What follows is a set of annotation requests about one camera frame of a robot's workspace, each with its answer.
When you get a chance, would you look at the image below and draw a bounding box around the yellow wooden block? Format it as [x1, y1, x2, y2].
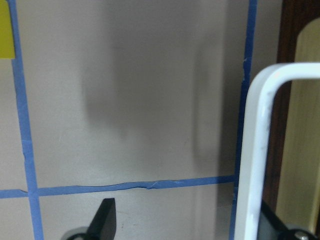
[0, 0, 15, 59]

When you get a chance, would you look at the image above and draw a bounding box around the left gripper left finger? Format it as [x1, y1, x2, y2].
[84, 198, 117, 240]

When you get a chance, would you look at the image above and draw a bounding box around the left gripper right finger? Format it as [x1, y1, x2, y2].
[258, 201, 288, 240]

